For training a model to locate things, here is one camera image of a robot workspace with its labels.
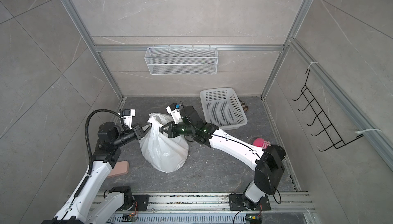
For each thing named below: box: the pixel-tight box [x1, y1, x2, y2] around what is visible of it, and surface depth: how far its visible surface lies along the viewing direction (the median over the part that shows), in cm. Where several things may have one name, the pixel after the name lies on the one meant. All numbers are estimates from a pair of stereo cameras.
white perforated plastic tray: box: [199, 87, 248, 131], surface depth 113 cm
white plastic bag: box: [138, 113, 189, 173], surface depth 76 cm
